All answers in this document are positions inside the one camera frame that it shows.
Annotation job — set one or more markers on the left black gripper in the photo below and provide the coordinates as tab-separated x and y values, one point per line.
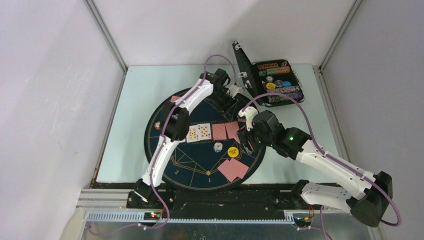
227	110

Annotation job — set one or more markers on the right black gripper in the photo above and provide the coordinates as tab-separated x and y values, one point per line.
250	132

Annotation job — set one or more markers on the pink playing card deck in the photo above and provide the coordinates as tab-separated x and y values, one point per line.
244	141

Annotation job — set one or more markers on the face up eight card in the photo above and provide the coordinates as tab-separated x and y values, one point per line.
204	131

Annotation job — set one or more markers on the yellow big blind button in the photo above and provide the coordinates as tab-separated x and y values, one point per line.
233	152

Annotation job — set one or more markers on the pink dealt card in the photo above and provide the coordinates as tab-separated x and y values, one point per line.
240	168
174	98

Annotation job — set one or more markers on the pink card mid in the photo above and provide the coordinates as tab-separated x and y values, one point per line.
219	132

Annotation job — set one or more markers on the face up nine card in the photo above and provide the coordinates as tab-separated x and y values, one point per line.
193	134

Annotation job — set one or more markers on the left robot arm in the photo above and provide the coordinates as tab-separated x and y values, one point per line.
174	126

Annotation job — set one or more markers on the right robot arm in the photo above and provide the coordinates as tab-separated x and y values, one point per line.
361	193

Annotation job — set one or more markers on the yellow button in case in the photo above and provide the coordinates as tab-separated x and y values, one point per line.
270	86

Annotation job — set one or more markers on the black poker chip case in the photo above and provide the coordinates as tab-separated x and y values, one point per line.
271	76

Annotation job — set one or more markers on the blue white chip stack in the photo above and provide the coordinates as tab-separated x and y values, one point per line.
217	147

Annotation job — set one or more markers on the blue button in case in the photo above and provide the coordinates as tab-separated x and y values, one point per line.
287	84

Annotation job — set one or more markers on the round dark poker mat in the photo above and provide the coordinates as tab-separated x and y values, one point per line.
194	166

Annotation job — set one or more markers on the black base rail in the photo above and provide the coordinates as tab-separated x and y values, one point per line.
255	202

